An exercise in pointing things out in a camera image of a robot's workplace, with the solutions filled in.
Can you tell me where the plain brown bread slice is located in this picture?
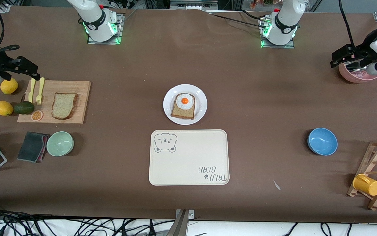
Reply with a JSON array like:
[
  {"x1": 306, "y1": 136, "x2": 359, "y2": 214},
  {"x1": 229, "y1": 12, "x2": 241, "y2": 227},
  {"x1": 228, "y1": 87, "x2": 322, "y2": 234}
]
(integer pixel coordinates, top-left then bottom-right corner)
[{"x1": 51, "y1": 93, "x2": 79, "y2": 120}]

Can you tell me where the round white plate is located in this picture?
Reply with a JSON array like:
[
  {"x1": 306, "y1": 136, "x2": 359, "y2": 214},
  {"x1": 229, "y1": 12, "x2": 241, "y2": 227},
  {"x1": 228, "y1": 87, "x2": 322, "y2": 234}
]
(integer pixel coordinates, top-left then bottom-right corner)
[{"x1": 163, "y1": 84, "x2": 208, "y2": 125}]

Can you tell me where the yellow plastic knife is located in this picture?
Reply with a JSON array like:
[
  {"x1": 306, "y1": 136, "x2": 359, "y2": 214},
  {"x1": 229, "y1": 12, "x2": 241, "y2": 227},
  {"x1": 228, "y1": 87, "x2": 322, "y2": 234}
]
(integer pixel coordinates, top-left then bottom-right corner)
[{"x1": 28, "y1": 77, "x2": 36, "y2": 103}]

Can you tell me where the yellow plastic fork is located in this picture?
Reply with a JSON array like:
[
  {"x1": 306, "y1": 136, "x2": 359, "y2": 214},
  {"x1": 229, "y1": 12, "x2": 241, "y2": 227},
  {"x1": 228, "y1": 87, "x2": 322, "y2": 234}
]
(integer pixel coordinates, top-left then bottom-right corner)
[{"x1": 36, "y1": 77, "x2": 45, "y2": 105}]

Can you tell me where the pink bowl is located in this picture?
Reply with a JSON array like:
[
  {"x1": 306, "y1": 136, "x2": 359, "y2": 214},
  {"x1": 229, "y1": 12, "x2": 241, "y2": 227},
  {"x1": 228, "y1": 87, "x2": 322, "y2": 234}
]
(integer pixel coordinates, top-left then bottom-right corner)
[{"x1": 339, "y1": 61, "x2": 377, "y2": 83}]

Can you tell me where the yellow lemon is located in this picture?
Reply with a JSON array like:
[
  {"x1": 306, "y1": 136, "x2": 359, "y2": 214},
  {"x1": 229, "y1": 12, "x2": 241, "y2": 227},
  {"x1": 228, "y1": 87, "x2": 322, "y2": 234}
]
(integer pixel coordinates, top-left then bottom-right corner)
[
  {"x1": 0, "y1": 101, "x2": 14, "y2": 116},
  {"x1": 0, "y1": 78, "x2": 19, "y2": 95}
]

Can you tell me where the dark green avocado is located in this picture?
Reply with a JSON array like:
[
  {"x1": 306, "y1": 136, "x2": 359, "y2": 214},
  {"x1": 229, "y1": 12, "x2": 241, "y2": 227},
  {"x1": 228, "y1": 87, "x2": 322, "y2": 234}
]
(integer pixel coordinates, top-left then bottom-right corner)
[{"x1": 13, "y1": 101, "x2": 35, "y2": 115}]

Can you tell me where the wooden cutting board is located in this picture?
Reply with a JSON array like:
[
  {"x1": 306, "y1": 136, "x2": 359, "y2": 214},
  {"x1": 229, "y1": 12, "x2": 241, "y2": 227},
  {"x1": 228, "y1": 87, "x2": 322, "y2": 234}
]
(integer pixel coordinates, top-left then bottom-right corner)
[{"x1": 17, "y1": 80, "x2": 91, "y2": 124}]

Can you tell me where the dark grey cloth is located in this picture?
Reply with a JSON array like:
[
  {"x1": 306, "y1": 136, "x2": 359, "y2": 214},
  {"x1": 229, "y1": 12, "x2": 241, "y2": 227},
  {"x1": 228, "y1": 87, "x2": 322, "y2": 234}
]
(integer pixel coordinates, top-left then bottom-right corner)
[{"x1": 17, "y1": 131, "x2": 46, "y2": 163}]

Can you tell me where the pale green bowl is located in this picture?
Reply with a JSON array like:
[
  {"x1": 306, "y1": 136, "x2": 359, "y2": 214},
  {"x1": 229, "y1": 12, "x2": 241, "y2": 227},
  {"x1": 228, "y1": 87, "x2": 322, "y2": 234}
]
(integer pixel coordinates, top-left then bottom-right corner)
[{"x1": 46, "y1": 131, "x2": 74, "y2": 157}]

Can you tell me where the blue bowl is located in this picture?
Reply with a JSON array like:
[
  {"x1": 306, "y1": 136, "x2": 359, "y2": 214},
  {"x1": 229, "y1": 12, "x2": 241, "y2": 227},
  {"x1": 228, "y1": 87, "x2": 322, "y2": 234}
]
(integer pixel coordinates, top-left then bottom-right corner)
[{"x1": 307, "y1": 128, "x2": 338, "y2": 156}]

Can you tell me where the yellow cup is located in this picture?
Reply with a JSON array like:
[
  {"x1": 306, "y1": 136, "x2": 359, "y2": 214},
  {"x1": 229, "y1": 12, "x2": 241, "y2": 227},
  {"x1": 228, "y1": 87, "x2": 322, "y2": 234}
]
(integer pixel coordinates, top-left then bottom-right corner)
[{"x1": 353, "y1": 174, "x2": 377, "y2": 196}]

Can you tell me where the toy fried egg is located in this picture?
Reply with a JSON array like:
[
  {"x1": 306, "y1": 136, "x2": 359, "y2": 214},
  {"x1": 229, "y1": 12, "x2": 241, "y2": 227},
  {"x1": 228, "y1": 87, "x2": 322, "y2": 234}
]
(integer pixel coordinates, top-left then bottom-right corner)
[{"x1": 176, "y1": 94, "x2": 195, "y2": 110}]

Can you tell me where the bread slice under egg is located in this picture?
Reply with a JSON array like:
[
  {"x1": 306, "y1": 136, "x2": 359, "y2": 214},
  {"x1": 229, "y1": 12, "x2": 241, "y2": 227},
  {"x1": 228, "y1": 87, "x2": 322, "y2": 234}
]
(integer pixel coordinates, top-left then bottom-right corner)
[{"x1": 171, "y1": 93, "x2": 196, "y2": 120}]

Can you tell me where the cream bear print tray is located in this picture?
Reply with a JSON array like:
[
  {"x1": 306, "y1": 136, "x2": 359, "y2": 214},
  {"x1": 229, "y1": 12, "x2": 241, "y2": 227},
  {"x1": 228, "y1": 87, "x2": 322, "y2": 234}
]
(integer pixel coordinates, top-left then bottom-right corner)
[{"x1": 149, "y1": 129, "x2": 230, "y2": 186}]

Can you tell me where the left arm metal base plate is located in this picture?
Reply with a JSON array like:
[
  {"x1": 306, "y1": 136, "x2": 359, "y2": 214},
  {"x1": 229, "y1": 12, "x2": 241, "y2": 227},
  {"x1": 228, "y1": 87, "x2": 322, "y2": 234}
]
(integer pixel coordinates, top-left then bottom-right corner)
[{"x1": 259, "y1": 16, "x2": 295, "y2": 49}]

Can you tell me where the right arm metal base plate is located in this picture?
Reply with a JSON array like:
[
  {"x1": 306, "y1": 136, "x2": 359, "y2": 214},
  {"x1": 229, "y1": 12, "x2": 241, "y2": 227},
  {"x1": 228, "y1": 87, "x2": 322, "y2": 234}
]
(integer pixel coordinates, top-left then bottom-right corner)
[{"x1": 87, "y1": 13, "x2": 124, "y2": 45}]

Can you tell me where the black table cable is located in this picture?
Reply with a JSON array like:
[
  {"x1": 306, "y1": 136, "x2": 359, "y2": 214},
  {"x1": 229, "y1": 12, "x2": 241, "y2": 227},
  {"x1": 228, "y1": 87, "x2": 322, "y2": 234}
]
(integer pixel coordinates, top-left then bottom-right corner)
[{"x1": 206, "y1": 9, "x2": 267, "y2": 28}]

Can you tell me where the black floor cable tangle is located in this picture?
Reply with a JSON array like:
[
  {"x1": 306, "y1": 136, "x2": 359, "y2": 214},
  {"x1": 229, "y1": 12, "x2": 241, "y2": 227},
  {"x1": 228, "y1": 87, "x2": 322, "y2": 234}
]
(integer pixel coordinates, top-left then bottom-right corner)
[{"x1": 0, "y1": 210, "x2": 176, "y2": 236}]

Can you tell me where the grey metal frame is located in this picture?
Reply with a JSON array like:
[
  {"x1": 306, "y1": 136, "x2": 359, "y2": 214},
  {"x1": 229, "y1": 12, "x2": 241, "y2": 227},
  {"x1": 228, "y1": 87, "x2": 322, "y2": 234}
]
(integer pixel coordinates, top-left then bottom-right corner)
[{"x1": 170, "y1": 0, "x2": 219, "y2": 10}]

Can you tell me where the grey metal post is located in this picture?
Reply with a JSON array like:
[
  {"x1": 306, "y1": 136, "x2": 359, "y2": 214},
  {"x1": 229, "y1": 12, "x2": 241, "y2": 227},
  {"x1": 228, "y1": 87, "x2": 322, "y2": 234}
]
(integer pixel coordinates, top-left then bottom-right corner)
[{"x1": 166, "y1": 210, "x2": 189, "y2": 236}]

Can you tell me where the grey metal bracket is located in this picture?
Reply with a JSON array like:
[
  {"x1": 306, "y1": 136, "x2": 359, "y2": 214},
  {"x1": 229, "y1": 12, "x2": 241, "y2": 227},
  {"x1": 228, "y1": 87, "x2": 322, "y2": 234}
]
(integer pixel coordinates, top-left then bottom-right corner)
[{"x1": 175, "y1": 209, "x2": 195, "y2": 219}]

